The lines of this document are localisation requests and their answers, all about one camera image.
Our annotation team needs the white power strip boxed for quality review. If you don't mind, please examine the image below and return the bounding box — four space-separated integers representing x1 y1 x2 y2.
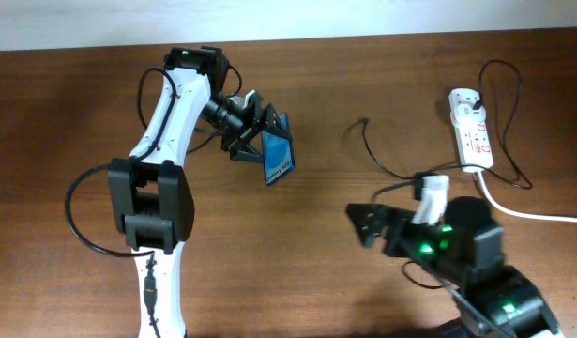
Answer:
448 88 493 174

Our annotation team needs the white charger plug adapter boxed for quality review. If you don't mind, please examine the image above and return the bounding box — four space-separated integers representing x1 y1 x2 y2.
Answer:
450 103 486 128

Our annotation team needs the white power strip cord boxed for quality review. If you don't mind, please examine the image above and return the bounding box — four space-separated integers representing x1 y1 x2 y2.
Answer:
473 170 577 224

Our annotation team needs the blue screen smartphone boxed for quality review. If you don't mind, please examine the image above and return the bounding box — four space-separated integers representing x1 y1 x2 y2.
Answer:
262 131 296 186

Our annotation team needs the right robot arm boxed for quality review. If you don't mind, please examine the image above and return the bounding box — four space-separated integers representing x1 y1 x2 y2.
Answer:
346 196 563 337

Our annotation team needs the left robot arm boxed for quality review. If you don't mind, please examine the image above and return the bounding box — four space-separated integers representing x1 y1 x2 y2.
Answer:
107 46 293 337

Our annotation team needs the black charging cable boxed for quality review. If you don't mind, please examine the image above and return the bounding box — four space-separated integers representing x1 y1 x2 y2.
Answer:
361 59 534 191

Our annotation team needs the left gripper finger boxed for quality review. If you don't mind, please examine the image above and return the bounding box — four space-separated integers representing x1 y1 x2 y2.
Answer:
263 103 293 141
229 141 264 163

